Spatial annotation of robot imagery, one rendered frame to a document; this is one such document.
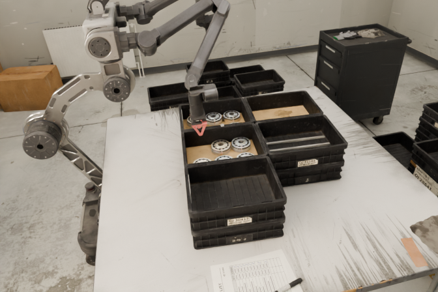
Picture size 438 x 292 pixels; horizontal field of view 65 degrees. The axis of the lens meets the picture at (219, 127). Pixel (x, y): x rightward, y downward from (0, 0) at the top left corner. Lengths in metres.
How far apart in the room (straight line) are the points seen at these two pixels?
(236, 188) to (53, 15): 3.68
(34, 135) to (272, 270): 1.38
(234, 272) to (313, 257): 0.33
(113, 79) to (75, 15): 2.93
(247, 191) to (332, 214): 0.41
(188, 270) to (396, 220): 0.95
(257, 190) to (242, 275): 0.37
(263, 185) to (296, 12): 3.85
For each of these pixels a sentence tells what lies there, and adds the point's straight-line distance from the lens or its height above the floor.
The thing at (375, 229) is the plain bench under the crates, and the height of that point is 0.70.
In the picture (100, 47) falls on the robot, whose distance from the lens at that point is 1.58.
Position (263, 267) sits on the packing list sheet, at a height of 0.70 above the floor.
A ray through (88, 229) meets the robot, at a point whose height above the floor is 0.24.
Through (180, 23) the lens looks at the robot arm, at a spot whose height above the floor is 1.50.
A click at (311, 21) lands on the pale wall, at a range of 5.36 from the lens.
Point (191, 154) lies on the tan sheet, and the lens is 1.84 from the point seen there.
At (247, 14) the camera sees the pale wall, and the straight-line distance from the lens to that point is 4.95.
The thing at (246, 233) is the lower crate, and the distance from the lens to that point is 1.53.
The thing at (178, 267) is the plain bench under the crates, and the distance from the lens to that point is 1.53.
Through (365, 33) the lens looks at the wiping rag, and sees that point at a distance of 3.52.
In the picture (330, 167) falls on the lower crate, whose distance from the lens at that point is 1.82.
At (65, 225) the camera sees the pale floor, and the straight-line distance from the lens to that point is 2.89.
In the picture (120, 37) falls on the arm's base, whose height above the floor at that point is 1.48.
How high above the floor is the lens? 1.93
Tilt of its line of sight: 33 degrees down
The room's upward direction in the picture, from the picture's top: 4 degrees counter-clockwise
